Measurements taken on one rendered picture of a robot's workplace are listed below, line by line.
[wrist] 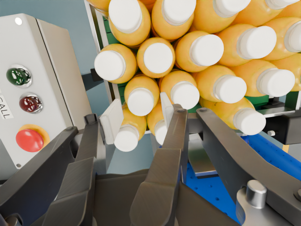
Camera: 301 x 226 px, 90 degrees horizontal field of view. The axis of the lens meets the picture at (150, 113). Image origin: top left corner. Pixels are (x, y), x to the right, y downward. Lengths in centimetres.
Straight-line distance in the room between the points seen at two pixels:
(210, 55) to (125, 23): 12
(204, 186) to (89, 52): 123
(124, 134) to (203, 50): 17
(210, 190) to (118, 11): 35
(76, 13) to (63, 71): 118
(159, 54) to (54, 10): 132
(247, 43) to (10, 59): 30
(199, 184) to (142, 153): 123
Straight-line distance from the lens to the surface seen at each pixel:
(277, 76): 28
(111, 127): 16
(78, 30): 141
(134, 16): 22
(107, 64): 22
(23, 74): 24
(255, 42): 26
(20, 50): 25
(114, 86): 41
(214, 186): 38
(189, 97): 23
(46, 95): 24
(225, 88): 25
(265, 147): 104
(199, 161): 37
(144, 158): 162
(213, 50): 23
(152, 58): 21
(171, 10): 22
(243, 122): 28
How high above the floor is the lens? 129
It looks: 70 degrees down
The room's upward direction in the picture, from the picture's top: 177 degrees clockwise
